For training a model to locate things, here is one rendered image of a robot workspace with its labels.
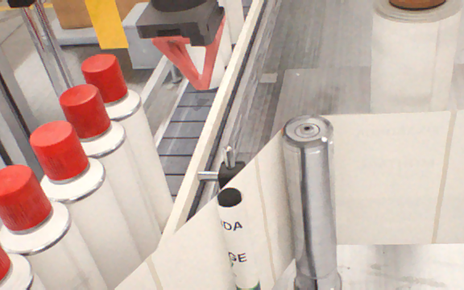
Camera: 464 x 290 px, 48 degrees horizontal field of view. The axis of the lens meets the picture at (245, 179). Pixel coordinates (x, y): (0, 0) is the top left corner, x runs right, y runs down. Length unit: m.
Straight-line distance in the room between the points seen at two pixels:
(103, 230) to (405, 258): 0.29
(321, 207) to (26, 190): 0.21
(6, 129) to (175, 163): 0.21
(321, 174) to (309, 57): 0.60
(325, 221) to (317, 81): 0.40
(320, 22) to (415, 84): 0.55
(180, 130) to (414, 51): 0.34
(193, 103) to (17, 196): 0.46
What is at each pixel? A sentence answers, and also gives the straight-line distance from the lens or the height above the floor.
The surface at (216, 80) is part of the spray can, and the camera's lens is 0.79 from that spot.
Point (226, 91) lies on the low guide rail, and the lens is 0.73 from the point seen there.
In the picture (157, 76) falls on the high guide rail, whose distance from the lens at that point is 0.70.
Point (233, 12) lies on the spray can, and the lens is 0.90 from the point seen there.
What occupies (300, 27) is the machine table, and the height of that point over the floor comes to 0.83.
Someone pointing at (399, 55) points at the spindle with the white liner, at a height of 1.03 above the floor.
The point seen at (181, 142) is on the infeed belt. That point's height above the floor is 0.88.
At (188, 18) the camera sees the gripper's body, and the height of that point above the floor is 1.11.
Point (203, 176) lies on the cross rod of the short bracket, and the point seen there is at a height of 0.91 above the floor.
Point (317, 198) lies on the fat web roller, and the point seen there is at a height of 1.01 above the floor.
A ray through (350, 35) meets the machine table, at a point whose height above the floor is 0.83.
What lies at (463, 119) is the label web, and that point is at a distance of 0.41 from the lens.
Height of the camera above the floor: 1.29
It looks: 41 degrees down
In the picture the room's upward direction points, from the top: 10 degrees counter-clockwise
